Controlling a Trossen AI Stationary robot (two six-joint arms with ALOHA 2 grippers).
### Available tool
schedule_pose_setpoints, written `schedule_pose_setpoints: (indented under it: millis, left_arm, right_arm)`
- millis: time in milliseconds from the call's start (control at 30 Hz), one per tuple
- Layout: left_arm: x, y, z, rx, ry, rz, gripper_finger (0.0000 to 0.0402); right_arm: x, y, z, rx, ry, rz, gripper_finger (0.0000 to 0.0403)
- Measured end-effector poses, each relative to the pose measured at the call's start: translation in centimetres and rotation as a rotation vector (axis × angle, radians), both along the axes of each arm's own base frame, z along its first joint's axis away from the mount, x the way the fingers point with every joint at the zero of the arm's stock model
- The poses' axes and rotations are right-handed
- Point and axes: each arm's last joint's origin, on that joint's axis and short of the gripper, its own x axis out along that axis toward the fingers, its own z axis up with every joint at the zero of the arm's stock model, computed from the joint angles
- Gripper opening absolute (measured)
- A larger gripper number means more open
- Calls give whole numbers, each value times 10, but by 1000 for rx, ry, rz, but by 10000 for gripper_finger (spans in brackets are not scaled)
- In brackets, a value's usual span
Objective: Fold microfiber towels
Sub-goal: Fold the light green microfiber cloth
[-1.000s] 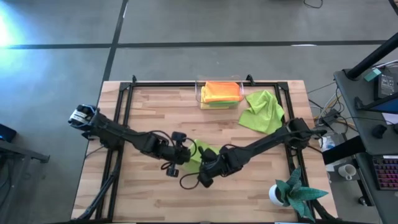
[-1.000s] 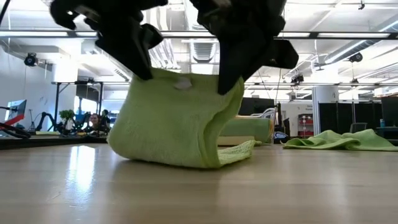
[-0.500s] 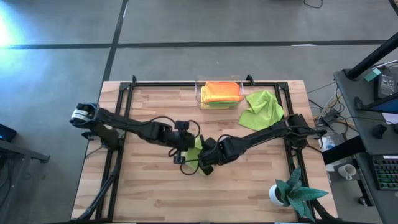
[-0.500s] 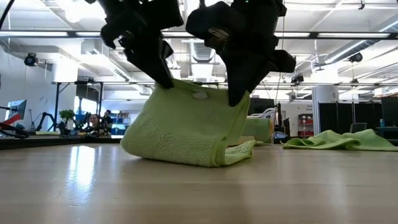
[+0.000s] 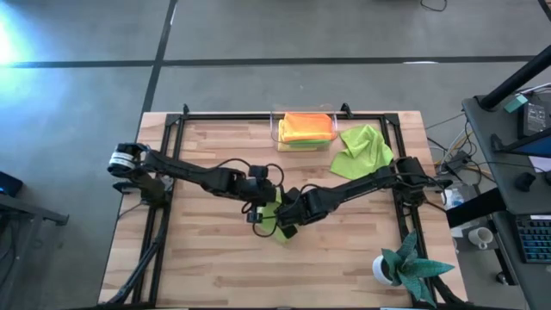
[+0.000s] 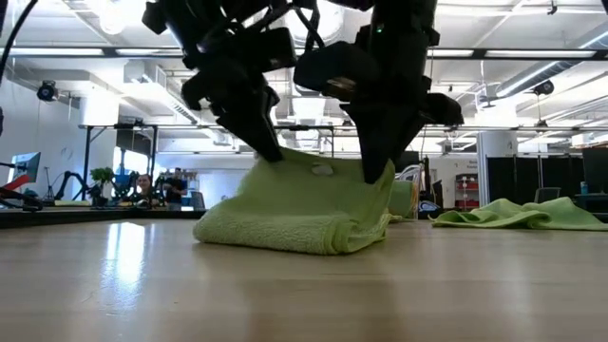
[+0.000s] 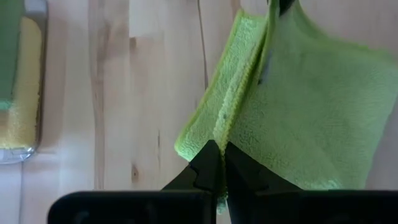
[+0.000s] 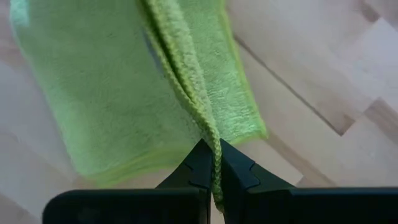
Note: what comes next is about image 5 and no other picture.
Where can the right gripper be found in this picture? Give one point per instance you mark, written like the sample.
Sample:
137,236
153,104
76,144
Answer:
301,213

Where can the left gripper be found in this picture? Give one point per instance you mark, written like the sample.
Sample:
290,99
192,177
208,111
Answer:
260,194

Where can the lime towel with white tag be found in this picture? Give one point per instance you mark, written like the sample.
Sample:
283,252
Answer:
269,213

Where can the orange microfiber towel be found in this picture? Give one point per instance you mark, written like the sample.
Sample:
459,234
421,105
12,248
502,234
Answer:
307,125

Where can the lime green microfiber towel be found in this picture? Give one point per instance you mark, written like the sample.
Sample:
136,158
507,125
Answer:
361,150

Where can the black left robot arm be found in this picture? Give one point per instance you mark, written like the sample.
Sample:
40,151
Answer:
193,172

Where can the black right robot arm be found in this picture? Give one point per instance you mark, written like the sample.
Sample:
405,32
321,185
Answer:
366,185

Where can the clear plastic bin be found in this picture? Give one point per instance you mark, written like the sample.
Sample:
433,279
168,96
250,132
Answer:
275,112

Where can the artificial plant in white pot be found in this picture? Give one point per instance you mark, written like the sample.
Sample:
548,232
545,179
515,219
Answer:
409,267

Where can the white and blue container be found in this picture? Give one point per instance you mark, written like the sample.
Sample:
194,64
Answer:
454,199

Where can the black power brick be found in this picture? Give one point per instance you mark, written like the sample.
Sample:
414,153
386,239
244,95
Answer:
457,161

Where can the black flat bar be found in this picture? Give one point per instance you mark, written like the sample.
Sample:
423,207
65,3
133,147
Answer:
475,207

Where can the white mug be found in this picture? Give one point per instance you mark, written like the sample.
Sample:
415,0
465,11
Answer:
480,237

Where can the dark grey side desk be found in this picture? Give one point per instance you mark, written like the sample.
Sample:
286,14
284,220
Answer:
486,129

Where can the black monitor stand base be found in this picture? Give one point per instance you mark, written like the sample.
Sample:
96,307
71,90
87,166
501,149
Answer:
497,143

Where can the black caster wheel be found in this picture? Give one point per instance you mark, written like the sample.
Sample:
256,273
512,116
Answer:
501,277

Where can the black computer mouse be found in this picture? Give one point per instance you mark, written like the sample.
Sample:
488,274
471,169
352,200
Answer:
524,181

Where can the black metal stand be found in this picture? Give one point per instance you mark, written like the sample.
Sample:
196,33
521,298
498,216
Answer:
30,213

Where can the black keyboard with blue backlight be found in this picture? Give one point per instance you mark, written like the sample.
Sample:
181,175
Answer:
536,239

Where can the small teal box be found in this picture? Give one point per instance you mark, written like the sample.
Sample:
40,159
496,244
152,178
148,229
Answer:
515,103

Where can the black device with blue light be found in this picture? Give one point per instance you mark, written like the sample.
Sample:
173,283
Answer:
9,185

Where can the black power adapter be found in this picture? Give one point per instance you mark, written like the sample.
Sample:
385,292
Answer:
535,118

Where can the black round pole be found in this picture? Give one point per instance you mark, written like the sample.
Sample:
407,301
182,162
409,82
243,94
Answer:
516,79

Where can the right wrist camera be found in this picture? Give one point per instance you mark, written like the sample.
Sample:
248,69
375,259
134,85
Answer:
289,231

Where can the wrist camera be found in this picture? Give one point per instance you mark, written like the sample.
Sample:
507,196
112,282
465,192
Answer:
254,216
289,231

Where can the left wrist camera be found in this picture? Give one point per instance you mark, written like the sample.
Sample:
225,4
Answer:
254,216

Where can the black aluminium table frame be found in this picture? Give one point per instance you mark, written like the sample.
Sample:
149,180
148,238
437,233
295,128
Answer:
160,258

